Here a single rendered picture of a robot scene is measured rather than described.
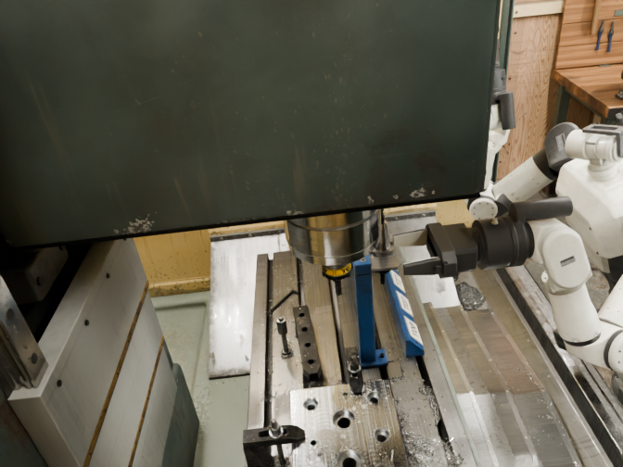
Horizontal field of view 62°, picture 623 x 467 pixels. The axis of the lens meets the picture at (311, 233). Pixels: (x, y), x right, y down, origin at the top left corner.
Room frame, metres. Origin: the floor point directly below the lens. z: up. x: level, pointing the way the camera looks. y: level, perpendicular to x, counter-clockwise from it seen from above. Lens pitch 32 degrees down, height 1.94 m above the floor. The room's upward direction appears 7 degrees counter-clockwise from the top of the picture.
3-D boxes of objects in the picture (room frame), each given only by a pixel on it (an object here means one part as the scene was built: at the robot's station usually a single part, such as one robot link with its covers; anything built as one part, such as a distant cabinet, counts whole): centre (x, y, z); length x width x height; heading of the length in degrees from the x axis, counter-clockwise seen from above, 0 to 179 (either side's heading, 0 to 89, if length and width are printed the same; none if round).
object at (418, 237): (0.78, -0.18, 1.41); 0.06 x 0.02 x 0.03; 90
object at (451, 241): (0.73, -0.27, 1.41); 0.13 x 0.12 x 0.10; 0
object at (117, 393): (0.73, 0.41, 1.16); 0.48 x 0.05 x 0.51; 0
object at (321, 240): (0.73, -0.04, 1.51); 0.16 x 0.16 x 0.12
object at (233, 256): (1.38, -0.04, 0.75); 0.89 x 0.70 x 0.26; 90
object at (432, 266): (0.68, -0.18, 1.41); 0.06 x 0.02 x 0.03; 90
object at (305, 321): (1.02, 0.05, 0.93); 0.26 x 0.05 x 0.06; 5
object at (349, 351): (0.85, -0.06, 0.97); 0.13 x 0.03 x 0.15; 0
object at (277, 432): (0.70, 0.13, 0.97); 0.13 x 0.03 x 0.15; 90
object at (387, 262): (0.97, -0.16, 1.21); 0.07 x 0.05 x 0.01; 90
